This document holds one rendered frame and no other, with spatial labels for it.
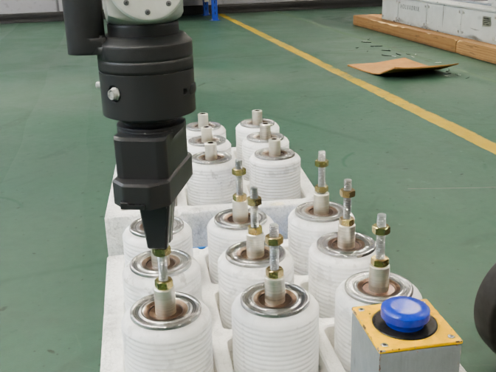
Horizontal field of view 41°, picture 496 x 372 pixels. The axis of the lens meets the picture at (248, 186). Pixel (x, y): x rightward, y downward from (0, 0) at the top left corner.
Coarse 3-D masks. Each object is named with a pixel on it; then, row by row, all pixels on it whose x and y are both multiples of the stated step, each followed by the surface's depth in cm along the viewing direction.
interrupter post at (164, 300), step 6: (174, 288) 70; (156, 294) 70; (162, 294) 69; (168, 294) 69; (174, 294) 70; (156, 300) 70; (162, 300) 70; (168, 300) 70; (174, 300) 70; (156, 306) 70; (162, 306) 70; (168, 306) 70; (174, 306) 70; (156, 312) 70; (162, 312) 70; (168, 312) 70; (174, 312) 71
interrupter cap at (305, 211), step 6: (300, 204) 99; (306, 204) 99; (312, 204) 99; (330, 204) 98; (336, 204) 99; (300, 210) 97; (306, 210) 97; (312, 210) 97; (330, 210) 97; (336, 210) 96; (342, 210) 96; (300, 216) 95; (306, 216) 95; (312, 216) 94; (318, 216) 95; (324, 216) 94; (330, 216) 94; (336, 216) 94
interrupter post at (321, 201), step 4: (316, 192) 96; (316, 196) 95; (320, 196) 95; (324, 196) 95; (328, 196) 95; (316, 200) 95; (320, 200) 95; (324, 200) 95; (328, 200) 96; (316, 204) 95; (320, 204) 95; (324, 204) 95; (328, 204) 96; (316, 208) 96; (320, 208) 95; (324, 208) 95; (328, 208) 96; (316, 212) 96; (320, 212) 95; (324, 212) 95; (328, 212) 96
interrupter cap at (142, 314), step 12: (144, 300) 73; (180, 300) 73; (192, 300) 73; (132, 312) 70; (144, 312) 71; (180, 312) 71; (192, 312) 70; (144, 324) 68; (156, 324) 68; (168, 324) 68; (180, 324) 68
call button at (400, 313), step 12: (396, 300) 56; (408, 300) 56; (420, 300) 56; (384, 312) 55; (396, 312) 54; (408, 312) 54; (420, 312) 54; (396, 324) 54; (408, 324) 54; (420, 324) 54
